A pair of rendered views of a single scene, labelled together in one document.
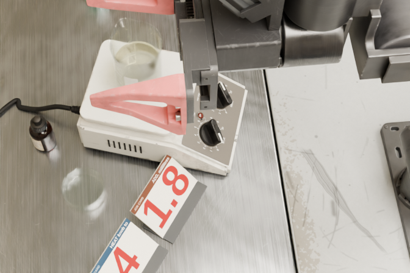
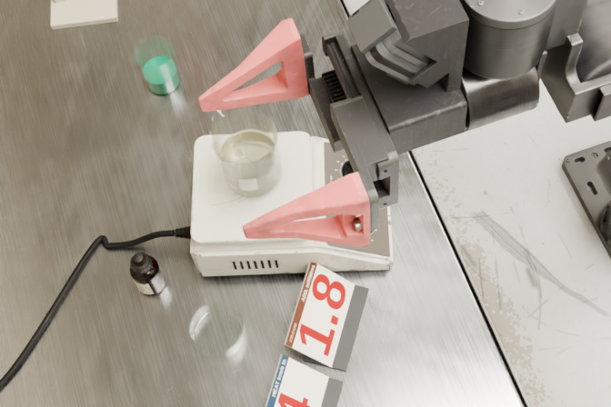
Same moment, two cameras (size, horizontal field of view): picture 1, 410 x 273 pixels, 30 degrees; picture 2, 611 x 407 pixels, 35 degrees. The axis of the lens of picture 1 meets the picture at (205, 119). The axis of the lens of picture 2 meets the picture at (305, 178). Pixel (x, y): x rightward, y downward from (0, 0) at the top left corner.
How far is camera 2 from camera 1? 0.07 m
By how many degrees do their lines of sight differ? 2
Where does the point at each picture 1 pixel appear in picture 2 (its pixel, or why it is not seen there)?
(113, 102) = (272, 227)
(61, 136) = (170, 271)
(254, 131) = (406, 204)
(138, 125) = not seen: hidden behind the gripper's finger
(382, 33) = (584, 60)
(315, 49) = (505, 99)
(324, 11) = (515, 53)
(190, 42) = (353, 130)
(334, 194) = (527, 259)
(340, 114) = (506, 157)
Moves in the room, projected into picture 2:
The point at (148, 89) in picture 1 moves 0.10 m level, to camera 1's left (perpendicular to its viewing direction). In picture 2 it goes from (317, 203) to (148, 233)
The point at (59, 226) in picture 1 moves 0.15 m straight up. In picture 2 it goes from (198, 384) to (171, 336)
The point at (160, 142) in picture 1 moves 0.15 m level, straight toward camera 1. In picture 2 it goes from (300, 249) to (350, 392)
